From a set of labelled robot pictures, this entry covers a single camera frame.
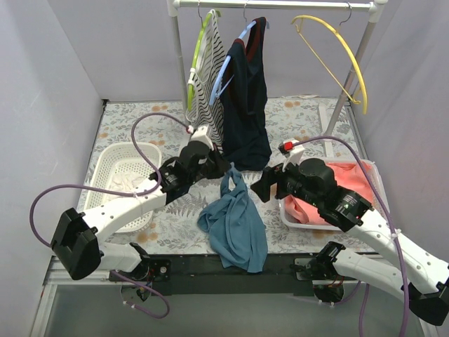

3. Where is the blue tank top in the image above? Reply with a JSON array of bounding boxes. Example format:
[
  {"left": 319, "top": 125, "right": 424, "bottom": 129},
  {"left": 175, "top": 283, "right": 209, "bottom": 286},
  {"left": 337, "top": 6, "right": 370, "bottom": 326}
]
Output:
[{"left": 197, "top": 166, "right": 268, "bottom": 274}]

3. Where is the yellow hanger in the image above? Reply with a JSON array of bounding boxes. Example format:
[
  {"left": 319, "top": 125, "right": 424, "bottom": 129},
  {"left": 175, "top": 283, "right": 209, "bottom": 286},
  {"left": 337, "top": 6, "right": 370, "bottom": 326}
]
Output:
[{"left": 290, "top": 14, "right": 368, "bottom": 115}]

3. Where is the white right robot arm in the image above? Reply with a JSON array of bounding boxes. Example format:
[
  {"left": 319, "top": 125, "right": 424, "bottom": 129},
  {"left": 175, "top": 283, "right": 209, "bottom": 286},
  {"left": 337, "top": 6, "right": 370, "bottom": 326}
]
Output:
[{"left": 250, "top": 159, "right": 448, "bottom": 326}]

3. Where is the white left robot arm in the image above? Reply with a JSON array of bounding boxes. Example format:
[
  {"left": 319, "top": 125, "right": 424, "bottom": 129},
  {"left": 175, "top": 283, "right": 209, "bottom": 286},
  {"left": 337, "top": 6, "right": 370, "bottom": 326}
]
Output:
[{"left": 51, "top": 140, "right": 230, "bottom": 281}]

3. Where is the striped black white top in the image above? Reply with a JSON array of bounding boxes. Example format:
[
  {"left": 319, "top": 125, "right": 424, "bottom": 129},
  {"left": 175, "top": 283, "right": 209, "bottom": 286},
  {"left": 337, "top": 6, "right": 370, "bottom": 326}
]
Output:
[{"left": 185, "top": 13, "right": 227, "bottom": 150}]

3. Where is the dark navy top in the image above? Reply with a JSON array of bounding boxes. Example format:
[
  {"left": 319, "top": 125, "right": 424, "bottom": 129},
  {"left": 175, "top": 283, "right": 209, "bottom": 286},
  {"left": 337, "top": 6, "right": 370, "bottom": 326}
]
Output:
[{"left": 217, "top": 16, "right": 273, "bottom": 171}]

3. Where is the light blue hanger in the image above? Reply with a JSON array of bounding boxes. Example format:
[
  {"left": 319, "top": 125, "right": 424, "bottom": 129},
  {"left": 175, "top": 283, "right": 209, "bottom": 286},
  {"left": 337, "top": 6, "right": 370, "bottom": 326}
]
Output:
[{"left": 208, "top": 17, "right": 269, "bottom": 105}]

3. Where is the green hanger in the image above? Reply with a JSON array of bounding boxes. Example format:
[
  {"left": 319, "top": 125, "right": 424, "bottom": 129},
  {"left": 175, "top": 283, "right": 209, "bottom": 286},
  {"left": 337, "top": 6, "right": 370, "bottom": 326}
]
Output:
[{"left": 187, "top": 9, "right": 223, "bottom": 111}]

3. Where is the floral table mat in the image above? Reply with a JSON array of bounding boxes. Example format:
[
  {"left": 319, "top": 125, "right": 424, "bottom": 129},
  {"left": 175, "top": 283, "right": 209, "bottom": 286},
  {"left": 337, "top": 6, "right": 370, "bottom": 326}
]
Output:
[{"left": 85, "top": 98, "right": 372, "bottom": 255}]

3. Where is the pink cloth in basket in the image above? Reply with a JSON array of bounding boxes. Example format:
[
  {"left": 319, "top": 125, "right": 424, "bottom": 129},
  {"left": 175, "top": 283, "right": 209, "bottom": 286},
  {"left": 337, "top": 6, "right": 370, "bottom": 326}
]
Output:
[{"left": 284, "top": 162, "right": 374, "bottom": 226}]

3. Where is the white cloth in basket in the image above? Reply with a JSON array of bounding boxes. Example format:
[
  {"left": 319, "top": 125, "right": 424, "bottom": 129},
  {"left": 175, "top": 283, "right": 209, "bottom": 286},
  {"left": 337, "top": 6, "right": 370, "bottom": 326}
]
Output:
[{"left": 107, "top": 171, "right": 146, "bottom": 192}]

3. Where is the white perforated laundry basket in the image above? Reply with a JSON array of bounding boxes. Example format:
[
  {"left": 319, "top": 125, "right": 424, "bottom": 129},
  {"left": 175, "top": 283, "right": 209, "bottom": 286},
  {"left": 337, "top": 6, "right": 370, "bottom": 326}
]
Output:
[{"left": 83, "top": 142, "right": 162, "bottom": 234}]

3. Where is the white mesh basket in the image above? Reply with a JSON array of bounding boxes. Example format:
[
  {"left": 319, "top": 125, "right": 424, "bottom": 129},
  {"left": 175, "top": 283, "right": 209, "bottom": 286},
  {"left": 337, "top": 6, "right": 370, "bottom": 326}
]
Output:
[{"left": 281, "top": 158, "right": 384, "bottom": 232}]

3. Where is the black base bar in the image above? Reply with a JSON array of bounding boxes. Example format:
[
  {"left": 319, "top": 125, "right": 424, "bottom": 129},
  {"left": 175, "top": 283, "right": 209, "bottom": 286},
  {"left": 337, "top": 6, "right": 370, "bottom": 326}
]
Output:
[{"left": 108, "top": 251, "right": 351, "bottom": 298}]

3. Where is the white clothes rack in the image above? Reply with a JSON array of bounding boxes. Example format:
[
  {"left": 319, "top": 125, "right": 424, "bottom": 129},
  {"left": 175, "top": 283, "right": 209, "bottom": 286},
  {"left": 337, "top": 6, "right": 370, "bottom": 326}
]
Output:
[{"left": 167, "top": 1, "right": 387, "bottom": 136}]

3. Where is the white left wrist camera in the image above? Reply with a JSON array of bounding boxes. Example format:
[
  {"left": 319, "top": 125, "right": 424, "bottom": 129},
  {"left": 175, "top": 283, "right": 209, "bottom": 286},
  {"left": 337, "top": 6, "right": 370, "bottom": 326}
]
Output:
[{"left": 187, "top": 125, "right": 214, "bottom": 150}]

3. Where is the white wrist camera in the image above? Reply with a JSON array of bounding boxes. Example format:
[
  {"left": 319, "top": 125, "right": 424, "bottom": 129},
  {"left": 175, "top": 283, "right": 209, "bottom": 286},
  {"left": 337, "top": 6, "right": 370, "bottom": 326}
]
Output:
[
  {"left": 187, "top": 125, "right": 214, "bottom": 150},
  {"left": 278, "top": 138, "right": 305, "bottom": 171}
]

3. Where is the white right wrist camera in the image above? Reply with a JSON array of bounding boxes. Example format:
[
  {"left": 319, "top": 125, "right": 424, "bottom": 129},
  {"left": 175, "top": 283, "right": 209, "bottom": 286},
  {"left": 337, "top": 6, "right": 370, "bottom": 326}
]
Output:
[{"left": 278, "top": 138, "right": 305, "bottom": 171}]

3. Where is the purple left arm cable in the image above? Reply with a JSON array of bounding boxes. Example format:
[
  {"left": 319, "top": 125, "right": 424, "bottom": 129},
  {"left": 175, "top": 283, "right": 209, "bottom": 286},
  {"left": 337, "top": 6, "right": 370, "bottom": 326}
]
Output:
[{"left": 29, "top": 112, "right": 194, "bottom": 319}]

